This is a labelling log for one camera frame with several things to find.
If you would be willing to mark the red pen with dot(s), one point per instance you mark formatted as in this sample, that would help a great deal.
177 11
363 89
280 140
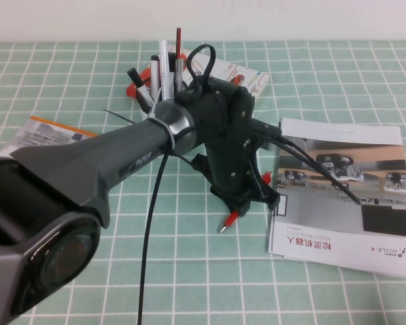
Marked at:
230 220

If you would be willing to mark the green checked tablecloth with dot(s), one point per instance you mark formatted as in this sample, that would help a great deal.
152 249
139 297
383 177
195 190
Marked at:
203 291

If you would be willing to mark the AgileX robotics brochure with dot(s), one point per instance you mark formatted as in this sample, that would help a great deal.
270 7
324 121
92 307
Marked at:
338 189

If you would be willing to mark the black mesh pen holder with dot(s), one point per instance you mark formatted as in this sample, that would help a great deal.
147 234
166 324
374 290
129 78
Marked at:
147 106

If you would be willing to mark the white orange ROS book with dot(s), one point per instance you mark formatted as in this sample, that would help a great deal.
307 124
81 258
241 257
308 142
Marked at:
44 135

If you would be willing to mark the map cover book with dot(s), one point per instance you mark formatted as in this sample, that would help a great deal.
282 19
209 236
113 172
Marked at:
243 79

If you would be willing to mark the red black pencil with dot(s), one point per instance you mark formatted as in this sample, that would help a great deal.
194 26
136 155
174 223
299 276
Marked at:
178 42

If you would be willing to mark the slim white marker black cap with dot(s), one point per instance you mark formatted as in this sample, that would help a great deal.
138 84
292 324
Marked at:
155 78

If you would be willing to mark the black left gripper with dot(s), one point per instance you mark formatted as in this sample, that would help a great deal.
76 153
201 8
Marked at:
230 135

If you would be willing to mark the black capped slanted marker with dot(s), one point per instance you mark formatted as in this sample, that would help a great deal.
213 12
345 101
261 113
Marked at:
138 83

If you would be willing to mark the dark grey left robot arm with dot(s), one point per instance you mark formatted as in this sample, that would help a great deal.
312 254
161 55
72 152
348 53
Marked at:
81 179

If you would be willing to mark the grey pen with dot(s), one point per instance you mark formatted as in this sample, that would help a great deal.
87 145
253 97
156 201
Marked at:
179 76

